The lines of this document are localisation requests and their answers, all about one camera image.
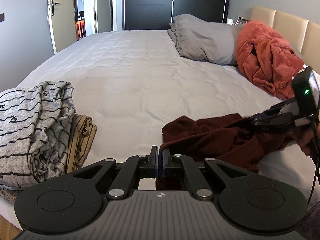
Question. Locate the grey bed sheet mattress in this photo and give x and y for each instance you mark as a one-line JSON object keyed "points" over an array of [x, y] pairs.
{"points": [[132, 83]]}

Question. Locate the white open door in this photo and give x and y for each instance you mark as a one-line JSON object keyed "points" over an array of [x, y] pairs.
{"points": [[61, 23]]}

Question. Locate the grey striped folded garment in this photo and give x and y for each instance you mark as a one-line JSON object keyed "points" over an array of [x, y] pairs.
{"points": [[45, 99]]}

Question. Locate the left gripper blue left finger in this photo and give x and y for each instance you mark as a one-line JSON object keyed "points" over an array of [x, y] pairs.
{"points": [[153, 162]]}

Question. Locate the dark red sweater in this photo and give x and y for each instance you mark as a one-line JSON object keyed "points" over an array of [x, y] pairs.
{"points": [[226, 138]]}

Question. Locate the tan striped folded garment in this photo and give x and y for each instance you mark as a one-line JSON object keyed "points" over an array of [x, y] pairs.
{"points": [[80, 142]]}

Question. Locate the person's right hand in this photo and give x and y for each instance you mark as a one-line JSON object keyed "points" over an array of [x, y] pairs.
{"points": [[303, 139]]}

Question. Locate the orange fleece blanket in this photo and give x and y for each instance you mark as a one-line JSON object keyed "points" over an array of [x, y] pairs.
{"points": [[267, 60]]}

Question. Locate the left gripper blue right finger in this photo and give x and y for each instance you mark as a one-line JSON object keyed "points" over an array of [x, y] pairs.
{"points": [[164, 163]]}

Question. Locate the nightstand items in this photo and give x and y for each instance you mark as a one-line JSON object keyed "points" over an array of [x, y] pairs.
{"points": [[239, 21]]}

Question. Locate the wall light switch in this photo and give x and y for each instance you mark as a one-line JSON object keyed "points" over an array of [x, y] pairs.
{"points": [[2, 17]]}

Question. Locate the grey pillow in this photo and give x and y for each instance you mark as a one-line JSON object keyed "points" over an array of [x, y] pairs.
{"points": [[199, 40]]}

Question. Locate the beige padded headboard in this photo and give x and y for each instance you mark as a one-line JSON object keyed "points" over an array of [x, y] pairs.
{"points": [[301, 33]]}

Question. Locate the black sliding wardrobe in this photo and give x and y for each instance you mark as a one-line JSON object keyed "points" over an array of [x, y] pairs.
{"points": [[158, 14]]}

